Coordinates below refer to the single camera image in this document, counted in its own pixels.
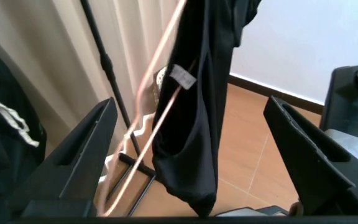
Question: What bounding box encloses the beige curtain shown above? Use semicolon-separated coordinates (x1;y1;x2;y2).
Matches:
0;0;183;156

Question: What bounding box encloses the black clothes rack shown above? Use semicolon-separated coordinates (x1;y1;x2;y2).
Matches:
80;0;158;218

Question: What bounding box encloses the pink clothes hanger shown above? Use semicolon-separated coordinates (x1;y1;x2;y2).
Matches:
96;0;188;217

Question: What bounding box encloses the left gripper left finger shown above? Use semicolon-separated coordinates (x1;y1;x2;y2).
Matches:
4;96;118;218

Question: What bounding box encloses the black garment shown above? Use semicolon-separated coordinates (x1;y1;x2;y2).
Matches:
152;0;262;218

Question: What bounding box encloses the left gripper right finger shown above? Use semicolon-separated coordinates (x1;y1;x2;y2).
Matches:
264;95;358;218

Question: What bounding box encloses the white laundry basket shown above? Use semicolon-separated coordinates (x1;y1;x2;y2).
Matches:
152;66;168;105

